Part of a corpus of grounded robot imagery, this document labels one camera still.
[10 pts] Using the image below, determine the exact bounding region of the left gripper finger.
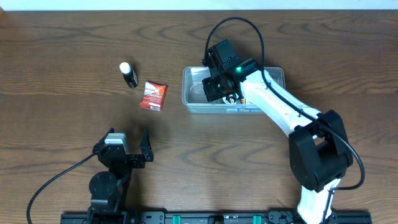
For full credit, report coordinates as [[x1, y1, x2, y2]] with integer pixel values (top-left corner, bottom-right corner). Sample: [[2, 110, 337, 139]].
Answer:
[[98, 128, 114, 144], [139, 129, 154, 162]]

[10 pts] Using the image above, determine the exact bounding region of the red orange sachet packet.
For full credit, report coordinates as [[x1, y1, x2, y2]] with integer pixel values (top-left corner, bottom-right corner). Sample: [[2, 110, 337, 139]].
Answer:
[[139, 82, 167, 111]]

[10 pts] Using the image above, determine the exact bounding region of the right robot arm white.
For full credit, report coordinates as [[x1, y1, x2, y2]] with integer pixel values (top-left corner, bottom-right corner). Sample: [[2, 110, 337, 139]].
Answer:
[[202, 59, 355, 223]]

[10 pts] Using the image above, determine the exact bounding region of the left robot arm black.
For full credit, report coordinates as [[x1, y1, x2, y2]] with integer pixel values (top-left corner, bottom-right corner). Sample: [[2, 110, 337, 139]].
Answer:
[[89, 128, 154, 222]]

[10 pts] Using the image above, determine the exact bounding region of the clear plastic container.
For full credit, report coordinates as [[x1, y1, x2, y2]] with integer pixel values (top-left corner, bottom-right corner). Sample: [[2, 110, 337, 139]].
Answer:
[[182, 66, 286, 114]]

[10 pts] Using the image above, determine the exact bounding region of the black bottle white cap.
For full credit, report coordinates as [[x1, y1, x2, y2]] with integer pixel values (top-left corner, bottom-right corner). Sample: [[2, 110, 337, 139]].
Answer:
[[119, 62, 138, 88]]

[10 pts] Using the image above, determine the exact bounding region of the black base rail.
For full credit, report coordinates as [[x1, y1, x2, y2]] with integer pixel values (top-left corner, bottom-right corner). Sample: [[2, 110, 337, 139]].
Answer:
[[60, 210, 373, 224]]

